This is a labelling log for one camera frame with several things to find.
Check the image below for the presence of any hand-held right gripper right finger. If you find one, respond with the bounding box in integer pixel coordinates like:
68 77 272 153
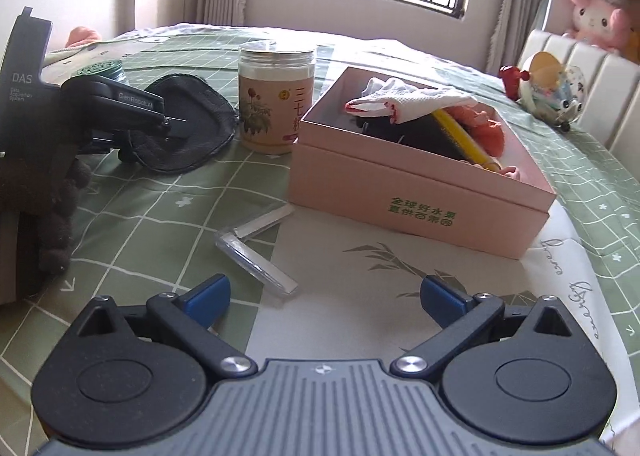
392 275 581 382

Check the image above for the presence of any pink bunny plush toy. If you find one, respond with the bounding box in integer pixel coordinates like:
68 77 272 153
562 0 633 54

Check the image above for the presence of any green grid bedsheet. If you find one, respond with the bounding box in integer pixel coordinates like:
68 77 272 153
0 24 640 456

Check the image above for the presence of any person's left hand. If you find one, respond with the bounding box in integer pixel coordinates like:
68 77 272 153
0 156 93 277

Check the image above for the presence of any clear plastic tube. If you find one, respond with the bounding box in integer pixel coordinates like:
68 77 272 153
216 230 300 296

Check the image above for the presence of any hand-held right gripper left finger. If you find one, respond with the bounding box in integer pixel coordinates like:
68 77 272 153
75 273 256 382

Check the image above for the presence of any beige padded headboard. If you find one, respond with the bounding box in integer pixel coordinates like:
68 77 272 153
515 29 640 172

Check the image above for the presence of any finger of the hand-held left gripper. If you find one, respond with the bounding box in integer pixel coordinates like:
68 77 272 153
75 132 137 163
145 114 191 137

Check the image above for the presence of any orange-pink plush toy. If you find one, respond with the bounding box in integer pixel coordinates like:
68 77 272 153
65 26 103 50

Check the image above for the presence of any orange-pink cloth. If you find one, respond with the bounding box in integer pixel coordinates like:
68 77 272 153
445 105 521 180

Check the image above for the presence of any black plush toy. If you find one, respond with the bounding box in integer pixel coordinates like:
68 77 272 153
357 114 473 162

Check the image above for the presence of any white cloth glove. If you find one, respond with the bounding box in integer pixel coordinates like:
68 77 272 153
344 77 478 124

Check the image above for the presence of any clear jar with flower label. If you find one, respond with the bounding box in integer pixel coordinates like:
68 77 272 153
237 41 318 155

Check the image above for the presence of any pink cardboard box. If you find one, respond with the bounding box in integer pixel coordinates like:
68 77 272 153
286 65 557 261

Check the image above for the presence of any cartoon animal printed blanket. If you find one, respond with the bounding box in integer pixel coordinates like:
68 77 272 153
42 42 126 71

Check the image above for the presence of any yellow pencil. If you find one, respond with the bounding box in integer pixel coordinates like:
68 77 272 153
432 109 501 172

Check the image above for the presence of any green lid jar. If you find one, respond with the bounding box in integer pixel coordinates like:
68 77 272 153
70 60 131 87

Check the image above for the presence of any round colourful toy ornament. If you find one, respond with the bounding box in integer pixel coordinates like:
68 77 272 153
499 51 587 131

